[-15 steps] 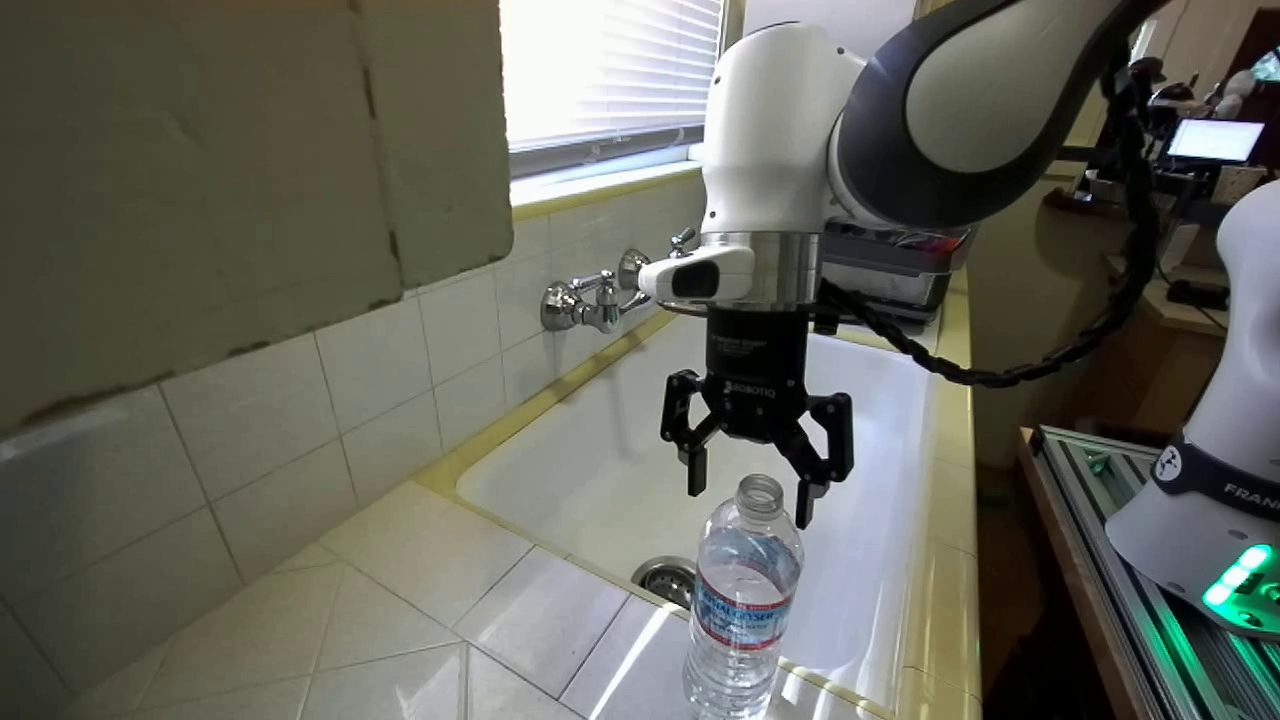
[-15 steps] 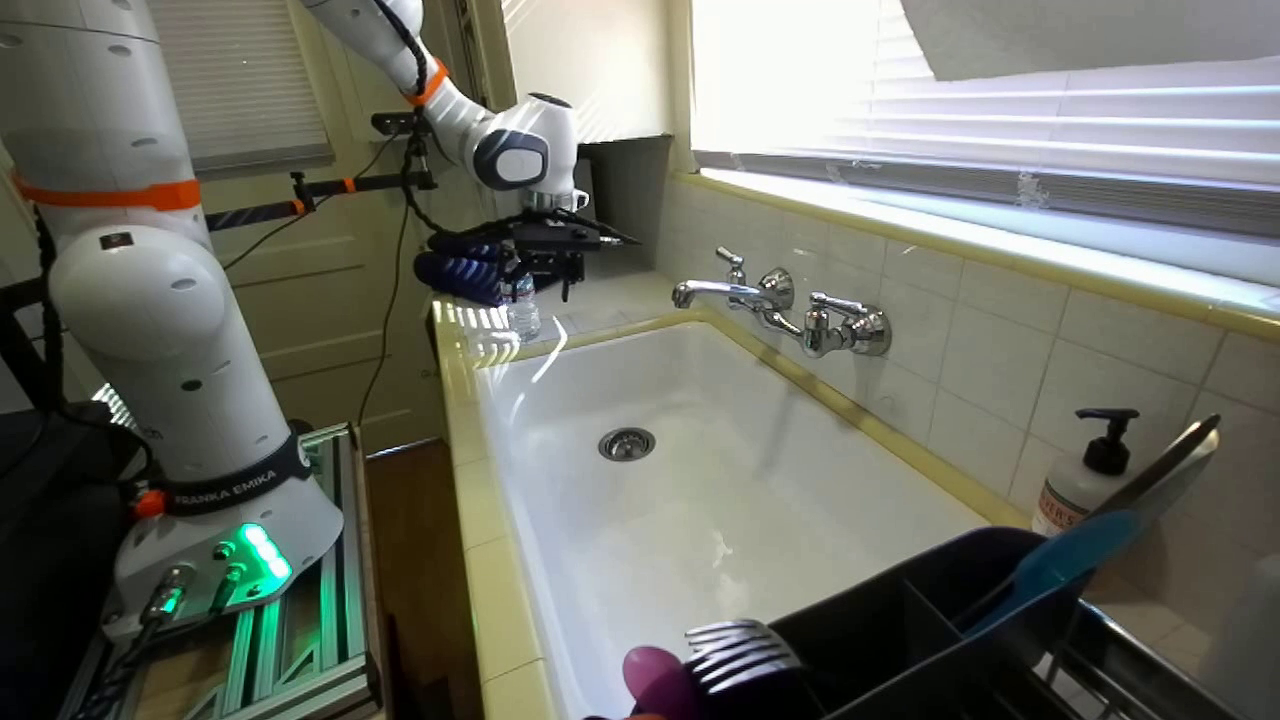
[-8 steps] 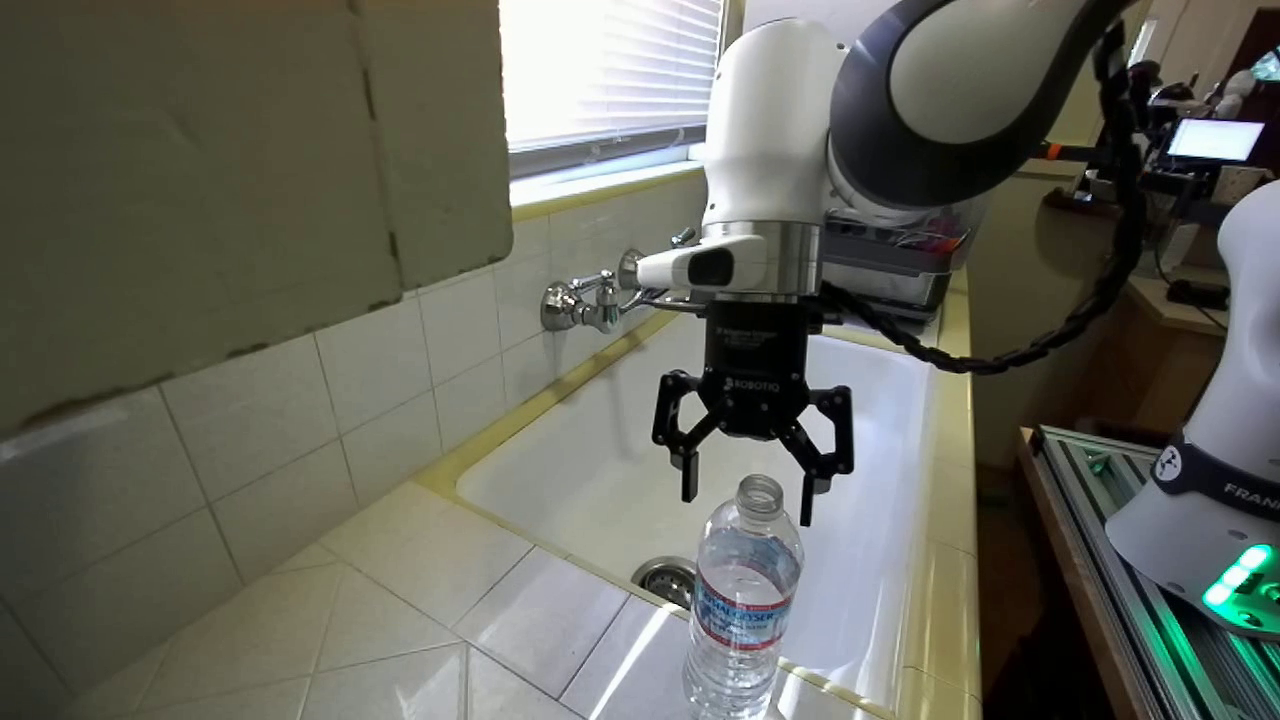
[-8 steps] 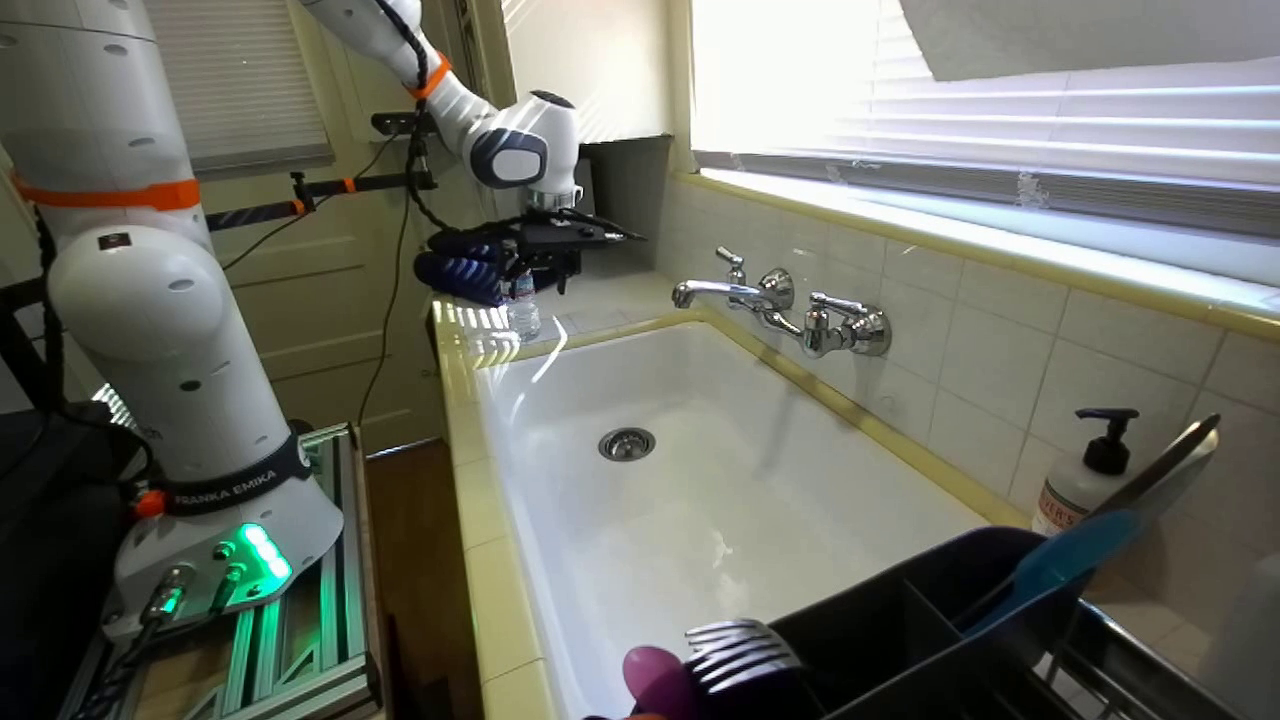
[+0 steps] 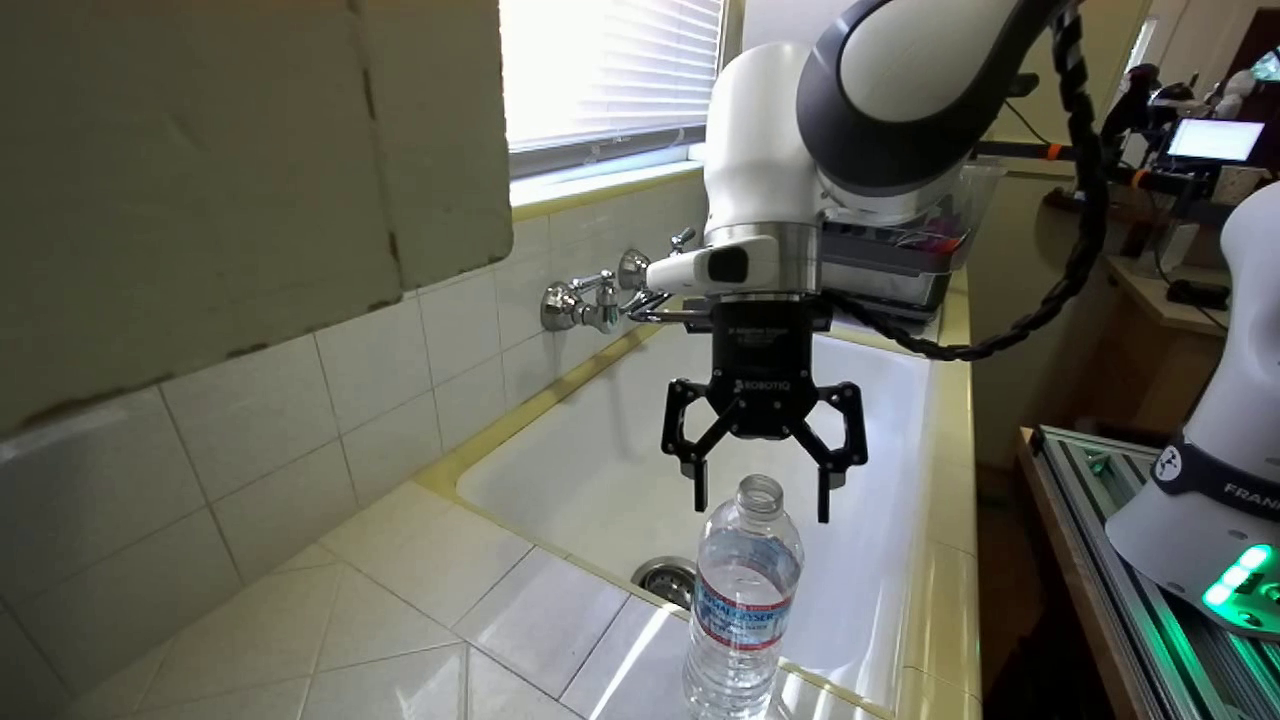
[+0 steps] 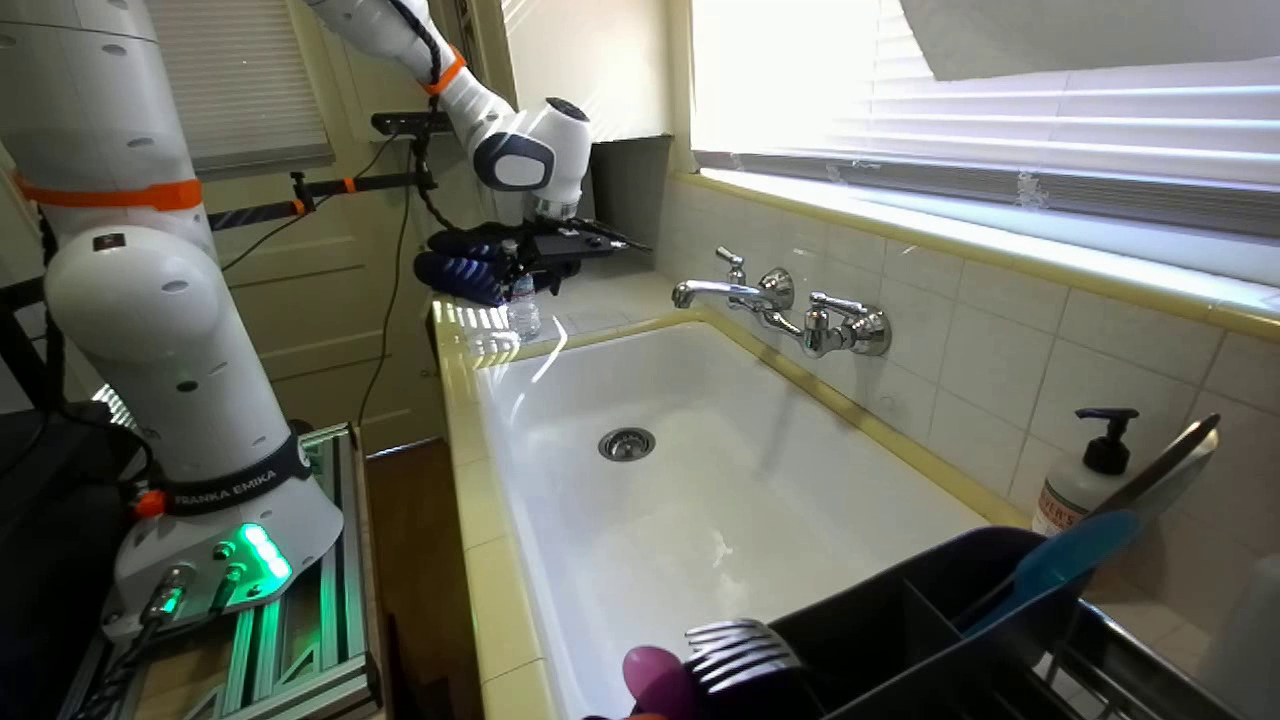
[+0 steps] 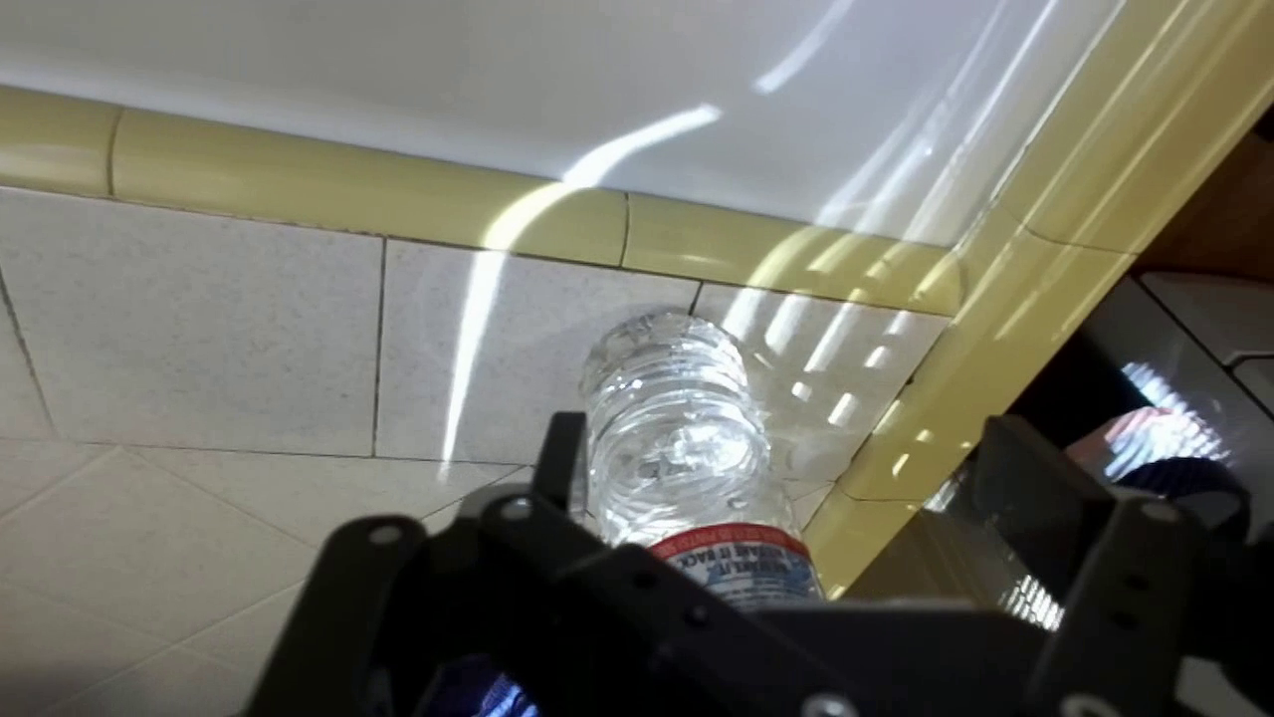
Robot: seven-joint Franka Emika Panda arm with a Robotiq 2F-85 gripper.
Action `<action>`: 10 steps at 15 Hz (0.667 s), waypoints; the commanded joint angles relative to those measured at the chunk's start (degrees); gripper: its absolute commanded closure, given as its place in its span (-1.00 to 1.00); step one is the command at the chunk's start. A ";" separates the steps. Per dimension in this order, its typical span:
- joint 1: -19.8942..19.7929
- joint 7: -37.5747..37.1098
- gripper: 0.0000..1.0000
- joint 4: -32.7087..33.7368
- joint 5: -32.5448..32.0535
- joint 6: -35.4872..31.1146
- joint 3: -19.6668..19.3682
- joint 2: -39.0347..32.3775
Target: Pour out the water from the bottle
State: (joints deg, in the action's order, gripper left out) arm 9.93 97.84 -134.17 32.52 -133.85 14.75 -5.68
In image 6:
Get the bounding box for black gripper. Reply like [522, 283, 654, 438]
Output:
[511, 234, 586, 298]

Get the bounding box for soap pump bottle orange label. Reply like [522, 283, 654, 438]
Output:
[1029, 403, 1143, 540]

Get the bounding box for blue black ribbed object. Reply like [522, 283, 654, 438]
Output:
[414, 222, 529, 312]

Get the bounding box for metal sink drain strainer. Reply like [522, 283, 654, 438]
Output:
[595, 425, 659, 469]

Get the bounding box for cream upper cabinet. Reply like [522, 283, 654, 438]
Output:
[499, 0, 676, 146]

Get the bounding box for black tripod boom orange clamps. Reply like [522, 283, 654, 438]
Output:
[203, 162, 442, 234]

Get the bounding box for white sink basin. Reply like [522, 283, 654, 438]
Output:
[472, 316, 992, 720]

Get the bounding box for silver fork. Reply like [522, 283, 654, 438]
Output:
[679, 615, 782, 654]
[693, 636, 808, 698]

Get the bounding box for white window blinds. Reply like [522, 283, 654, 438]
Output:
[690, 0, 1280, 202]

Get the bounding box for dark dish rack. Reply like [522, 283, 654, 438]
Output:
[763, 523, 1253, 720]

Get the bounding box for black bag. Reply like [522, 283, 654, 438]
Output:
[0, 395, 143, 720]

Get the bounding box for blue spatula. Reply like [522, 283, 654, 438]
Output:
[955, 413, 1224, 638]

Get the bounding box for thin black hanging cable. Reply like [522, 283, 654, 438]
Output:
[350, 132, 431, 433]

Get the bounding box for black camera bar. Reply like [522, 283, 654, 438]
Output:
[370, 109, 466, 138]

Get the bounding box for chrome wall faucet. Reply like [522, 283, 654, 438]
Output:
[670, 245, 898, 359]

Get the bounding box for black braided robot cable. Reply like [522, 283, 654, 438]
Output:
[394, 0, 451, 84]

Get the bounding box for purple utensil handle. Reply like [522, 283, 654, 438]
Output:
[620, 642, 714, 720]

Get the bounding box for aluminium frame robot table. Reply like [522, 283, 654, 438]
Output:
[57, 420, 387, 720]

